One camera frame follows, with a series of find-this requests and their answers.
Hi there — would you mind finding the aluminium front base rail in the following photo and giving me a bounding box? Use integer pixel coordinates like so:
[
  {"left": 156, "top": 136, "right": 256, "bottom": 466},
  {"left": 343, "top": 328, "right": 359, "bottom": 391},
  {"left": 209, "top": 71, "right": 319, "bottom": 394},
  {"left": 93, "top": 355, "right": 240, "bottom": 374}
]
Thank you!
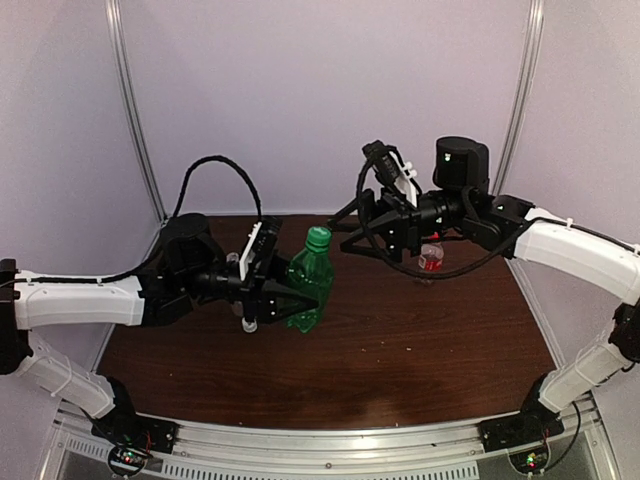
[{"left": 35, "top": 395, "right": 622, "bottom": 479}]

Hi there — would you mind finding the aluminium corner post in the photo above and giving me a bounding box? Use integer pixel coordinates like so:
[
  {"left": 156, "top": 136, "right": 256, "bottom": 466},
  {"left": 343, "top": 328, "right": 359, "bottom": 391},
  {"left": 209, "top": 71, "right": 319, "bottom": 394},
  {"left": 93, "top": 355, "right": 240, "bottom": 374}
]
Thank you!
[{"left": 492, "top": 0, "right": 545, "bottom": 195}]

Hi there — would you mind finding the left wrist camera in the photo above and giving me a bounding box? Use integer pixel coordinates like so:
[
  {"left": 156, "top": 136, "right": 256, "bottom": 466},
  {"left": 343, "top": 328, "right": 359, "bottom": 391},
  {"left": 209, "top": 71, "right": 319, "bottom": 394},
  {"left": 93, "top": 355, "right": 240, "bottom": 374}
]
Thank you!
[{"left": 239, "top": 216, "right": 283, "bottom": 282}]

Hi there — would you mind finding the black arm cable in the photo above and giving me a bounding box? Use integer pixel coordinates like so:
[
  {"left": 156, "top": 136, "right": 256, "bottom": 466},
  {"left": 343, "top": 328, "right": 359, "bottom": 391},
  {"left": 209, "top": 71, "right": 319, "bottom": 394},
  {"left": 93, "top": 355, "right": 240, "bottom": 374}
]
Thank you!
[
  {"left": 14, "top": 155, "right": 264, "bottom": 289},
  {"left": 355, "top": 149, "right": 531, "bottom": 279}
]

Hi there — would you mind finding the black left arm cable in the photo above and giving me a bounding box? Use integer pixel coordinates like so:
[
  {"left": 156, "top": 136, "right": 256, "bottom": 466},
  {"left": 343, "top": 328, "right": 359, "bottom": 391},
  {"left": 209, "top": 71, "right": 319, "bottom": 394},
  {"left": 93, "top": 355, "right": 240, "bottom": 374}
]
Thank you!
[{"left": 14, "top": 155, "right": 264, "bottom": 289}]

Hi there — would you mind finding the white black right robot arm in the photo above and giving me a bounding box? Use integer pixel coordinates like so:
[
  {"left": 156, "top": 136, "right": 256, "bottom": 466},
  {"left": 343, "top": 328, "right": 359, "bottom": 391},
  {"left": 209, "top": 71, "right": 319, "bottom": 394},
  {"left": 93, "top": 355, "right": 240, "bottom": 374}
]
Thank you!
[{"left": 306, "top": 136, "right": 639, "bottom": 442}]

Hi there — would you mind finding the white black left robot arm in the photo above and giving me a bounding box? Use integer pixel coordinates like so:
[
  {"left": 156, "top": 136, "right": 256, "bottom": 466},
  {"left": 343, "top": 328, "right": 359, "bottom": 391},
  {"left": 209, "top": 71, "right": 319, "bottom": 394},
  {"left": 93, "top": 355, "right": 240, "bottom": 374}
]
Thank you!
[{"left": 1, "top": 213, "right": 319, "bottom": 444}]

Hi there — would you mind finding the clear plastic bottle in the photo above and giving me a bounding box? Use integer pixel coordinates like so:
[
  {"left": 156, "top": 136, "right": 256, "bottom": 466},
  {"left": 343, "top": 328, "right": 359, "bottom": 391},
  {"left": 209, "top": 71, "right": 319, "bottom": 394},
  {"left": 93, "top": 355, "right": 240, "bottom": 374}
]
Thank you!
[{"left": 226, "top": 252, "right": 240, "bottom": 274}]

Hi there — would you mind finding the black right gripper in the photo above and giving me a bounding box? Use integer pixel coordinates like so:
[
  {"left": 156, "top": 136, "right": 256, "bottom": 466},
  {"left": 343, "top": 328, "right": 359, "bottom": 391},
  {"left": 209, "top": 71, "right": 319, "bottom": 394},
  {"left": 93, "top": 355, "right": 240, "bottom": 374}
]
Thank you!
[{"left": 327, "top": 185, "right": 472, "bottom": 263}]

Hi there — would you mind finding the green plastic bottle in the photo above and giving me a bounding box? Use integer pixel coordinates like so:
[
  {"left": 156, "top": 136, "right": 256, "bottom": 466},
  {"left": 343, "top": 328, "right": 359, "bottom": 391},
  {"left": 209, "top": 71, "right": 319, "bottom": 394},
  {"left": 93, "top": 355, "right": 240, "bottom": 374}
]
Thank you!
[{"left": 287, "top": 226, "right": 334, "bottom": 333}]

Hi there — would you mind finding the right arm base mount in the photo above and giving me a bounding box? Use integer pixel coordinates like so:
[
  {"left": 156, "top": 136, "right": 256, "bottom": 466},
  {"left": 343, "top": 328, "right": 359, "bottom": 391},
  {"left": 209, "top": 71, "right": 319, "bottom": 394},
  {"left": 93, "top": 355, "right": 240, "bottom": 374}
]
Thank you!
[{"left": 478, "top": 375, "right": 564, "bottom": 475}]

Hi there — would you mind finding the left aluminium frame post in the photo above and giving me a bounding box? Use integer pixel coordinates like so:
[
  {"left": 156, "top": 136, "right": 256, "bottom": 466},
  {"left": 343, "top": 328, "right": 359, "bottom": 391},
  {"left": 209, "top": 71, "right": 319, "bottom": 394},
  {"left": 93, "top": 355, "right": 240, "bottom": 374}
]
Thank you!
[{"left": 104, "top": 0, "right": 167, "bottom": 225}]

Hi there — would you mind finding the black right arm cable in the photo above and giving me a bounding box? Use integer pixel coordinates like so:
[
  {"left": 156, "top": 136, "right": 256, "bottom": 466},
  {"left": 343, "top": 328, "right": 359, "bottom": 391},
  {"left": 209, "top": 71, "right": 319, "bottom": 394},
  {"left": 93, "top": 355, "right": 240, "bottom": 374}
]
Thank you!
[{"left": 355, "top": 149, "right": 531, "bottom": 279}]

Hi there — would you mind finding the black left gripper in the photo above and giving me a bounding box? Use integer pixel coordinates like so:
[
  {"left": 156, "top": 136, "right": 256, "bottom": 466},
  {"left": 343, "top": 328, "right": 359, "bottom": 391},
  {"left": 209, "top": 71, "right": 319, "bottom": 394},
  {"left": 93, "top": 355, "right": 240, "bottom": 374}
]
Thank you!
[{"left": 180, "top": 248, "right": 323, "bottom": 324}]

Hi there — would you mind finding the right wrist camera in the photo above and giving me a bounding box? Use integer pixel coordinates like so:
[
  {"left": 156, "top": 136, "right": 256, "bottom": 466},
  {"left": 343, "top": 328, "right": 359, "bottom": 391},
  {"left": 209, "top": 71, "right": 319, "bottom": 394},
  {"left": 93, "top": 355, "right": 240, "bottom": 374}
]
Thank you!
[{"left": 362, "top": 140, "right": 422, "bottom": 209}]

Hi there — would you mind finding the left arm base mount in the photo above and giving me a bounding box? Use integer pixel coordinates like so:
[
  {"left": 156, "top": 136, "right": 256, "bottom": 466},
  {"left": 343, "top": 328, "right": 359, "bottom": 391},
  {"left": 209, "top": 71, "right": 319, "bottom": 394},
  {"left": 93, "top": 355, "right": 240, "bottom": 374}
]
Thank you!
[{"left": 84, "top": 377, "right": 178, "bottom": 479}]

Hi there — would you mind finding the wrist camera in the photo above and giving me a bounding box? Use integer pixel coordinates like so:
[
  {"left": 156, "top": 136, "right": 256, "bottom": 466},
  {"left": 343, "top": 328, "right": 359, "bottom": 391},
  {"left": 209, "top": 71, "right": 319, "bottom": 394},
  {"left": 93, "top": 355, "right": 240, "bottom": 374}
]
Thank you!
[
  {"left": 362, "top": 140, "right": 422, "bottom": 209},
  {"left": 239, "top": 216, "right": 283, "bottom": 282}
]

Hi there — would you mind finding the white flip bottle cap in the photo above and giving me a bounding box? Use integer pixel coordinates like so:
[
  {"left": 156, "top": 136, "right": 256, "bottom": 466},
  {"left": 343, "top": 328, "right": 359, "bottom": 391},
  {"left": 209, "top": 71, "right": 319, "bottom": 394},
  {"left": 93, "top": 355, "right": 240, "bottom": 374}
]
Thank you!
[{"left": 241, "top": 318, "right": 258, "bottom": 334}]

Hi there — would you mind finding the clear bottle red cap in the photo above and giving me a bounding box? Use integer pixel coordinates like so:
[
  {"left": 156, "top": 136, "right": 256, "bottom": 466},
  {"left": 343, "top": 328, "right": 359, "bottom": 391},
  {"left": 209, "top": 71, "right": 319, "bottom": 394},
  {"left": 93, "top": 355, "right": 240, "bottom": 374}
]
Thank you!
[{"left": 418, "top": 233, "right": 444, "bottom": 273}]

